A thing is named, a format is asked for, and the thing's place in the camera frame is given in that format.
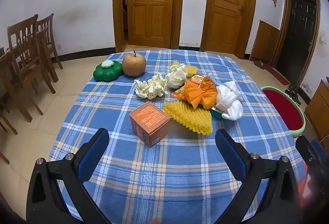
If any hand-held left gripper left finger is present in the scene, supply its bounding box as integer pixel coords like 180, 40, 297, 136
26, 128, 111, 224

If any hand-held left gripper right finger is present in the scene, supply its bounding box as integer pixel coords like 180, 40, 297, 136
213, 129, 301, 224

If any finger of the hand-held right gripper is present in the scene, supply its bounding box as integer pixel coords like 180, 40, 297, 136
295, 135, 329, 176

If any red basin with green rim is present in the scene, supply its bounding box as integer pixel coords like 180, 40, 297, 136
261, 86, 306, 138

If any large yellow foam net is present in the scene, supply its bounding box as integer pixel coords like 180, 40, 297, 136
163, 100, 213, 136

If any orange cardboard box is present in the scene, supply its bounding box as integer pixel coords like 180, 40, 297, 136
129, 101, 171, 148

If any orange paper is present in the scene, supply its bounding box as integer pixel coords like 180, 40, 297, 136
184, 80, 218, 111

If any light blue plastic handle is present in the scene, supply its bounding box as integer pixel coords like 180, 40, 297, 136
207, 72, 225, 87

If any orange snack packet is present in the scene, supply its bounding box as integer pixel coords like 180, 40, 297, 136
171, 73, 218, 100

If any cream paper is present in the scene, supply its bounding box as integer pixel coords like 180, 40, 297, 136
134, 72, 169, 99
166, 63, 189, 89

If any small yellow foam net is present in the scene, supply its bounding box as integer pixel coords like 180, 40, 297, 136
172, 60, 200, 78

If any wooden sideboard cabinet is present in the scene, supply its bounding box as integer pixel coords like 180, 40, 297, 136
305, 80, 329, 142

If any blue plaid tablecloth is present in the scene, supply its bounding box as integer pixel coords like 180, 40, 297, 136
49, 49, 306, 224

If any green flower-shaped container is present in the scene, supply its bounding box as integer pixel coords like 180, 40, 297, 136
93, 60, 123, 82

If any red door mat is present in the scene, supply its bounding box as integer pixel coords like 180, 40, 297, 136
265, 65, 291, 86

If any brown apple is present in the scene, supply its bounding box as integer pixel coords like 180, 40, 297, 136
122, 50, 147, 77

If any dark entrance door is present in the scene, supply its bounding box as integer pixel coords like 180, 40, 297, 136
271, 0, 321, 86

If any wooden chair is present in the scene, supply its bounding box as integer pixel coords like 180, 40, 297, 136
7, 14, 56, 123
36, 13, 63, 83

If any wooden panel door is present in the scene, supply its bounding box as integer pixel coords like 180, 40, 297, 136
112, 0, 185, 53
200, 0, 258, 60

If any low wooden wall cabinet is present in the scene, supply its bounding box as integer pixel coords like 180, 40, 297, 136
249, 20, 281, 63

